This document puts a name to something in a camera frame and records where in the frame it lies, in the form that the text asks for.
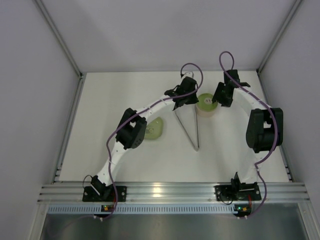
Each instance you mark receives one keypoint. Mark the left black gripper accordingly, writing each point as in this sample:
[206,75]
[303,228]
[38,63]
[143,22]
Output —
[184,99]

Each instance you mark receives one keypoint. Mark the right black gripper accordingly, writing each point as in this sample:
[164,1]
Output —
[221,97]

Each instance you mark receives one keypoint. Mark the green round lid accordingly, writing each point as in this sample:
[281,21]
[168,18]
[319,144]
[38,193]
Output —
[205,102]

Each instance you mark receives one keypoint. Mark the metal serving tongs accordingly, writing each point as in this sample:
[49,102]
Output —
[187,118]

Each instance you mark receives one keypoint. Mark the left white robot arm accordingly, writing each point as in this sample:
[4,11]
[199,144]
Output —
[131,130]

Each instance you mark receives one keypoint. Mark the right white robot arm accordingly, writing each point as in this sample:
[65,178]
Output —
[264,130]

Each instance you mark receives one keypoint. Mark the green square lunch box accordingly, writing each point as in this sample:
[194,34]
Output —
[154,129]

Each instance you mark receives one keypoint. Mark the metal bowl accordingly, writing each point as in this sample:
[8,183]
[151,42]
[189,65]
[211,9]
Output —
[203,113]

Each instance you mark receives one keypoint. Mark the right black base bracket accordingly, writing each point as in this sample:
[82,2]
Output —
[228,193]

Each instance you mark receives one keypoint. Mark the black base bracket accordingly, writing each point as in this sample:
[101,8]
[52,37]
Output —
[228,193]
[107,195]

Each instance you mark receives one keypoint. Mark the right aluminium frame post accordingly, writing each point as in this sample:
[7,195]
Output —
[279,34]

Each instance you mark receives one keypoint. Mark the aluminium frame post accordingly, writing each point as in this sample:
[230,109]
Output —
[279,34]
[57,35]

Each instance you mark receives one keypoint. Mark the left black base bracket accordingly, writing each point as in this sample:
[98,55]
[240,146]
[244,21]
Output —
[107,195]

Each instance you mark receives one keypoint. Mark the aluminium mounting rail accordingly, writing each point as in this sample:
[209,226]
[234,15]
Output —
[172,193]

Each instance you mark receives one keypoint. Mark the white slotted cable duct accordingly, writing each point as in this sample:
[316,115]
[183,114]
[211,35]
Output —
[100,209]

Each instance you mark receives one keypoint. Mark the left aluminium frame post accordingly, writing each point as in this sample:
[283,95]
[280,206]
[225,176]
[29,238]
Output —
[57,35]

